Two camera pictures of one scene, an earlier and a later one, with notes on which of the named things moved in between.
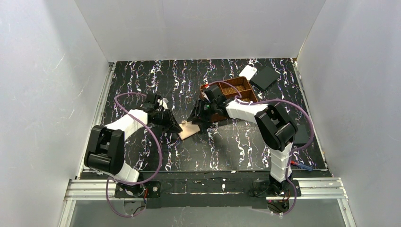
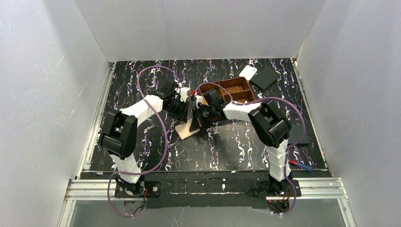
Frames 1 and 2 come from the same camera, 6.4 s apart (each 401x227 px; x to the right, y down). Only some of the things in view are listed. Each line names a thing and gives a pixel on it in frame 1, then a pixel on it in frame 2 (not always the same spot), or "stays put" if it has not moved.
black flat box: x=265 y=78 stays put
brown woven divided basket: x=236 y=88 stays put
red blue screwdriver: x=293 y=162 stays put
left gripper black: x=166 y=118 → x=184 y=110
